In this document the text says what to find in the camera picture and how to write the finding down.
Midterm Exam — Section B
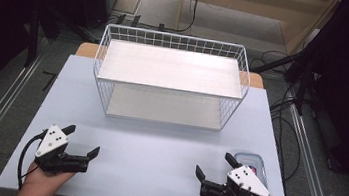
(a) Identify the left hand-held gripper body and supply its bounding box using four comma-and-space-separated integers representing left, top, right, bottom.
32, 122, 94, 178

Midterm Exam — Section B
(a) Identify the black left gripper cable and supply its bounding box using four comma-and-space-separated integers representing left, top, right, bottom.
14, 127, 50, 193

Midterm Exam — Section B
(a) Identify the white wire two-tier rack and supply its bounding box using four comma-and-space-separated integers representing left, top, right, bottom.
87, 21, 256, 135

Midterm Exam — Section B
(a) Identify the clear plastic lidded box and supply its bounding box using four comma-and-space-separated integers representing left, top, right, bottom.
229, 151, 272, 190

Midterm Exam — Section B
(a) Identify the person's left hand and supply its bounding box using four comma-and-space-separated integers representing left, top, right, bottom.
21, 159, 77, 196

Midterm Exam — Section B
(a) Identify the black stand leg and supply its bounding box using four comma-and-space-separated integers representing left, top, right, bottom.
249, 46, 305, 79

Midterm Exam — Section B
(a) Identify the wooden table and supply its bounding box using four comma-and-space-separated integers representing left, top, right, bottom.
74, 41, 267, 90

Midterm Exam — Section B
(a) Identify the black hanging cable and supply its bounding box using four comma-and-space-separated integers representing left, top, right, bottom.
137, 0, 204, 36

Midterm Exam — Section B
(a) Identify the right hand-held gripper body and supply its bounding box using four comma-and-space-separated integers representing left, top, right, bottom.
199, 159, 277, 196

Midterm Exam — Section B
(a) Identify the black floor cable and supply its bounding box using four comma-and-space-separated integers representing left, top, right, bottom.
260, 78, 311, 186

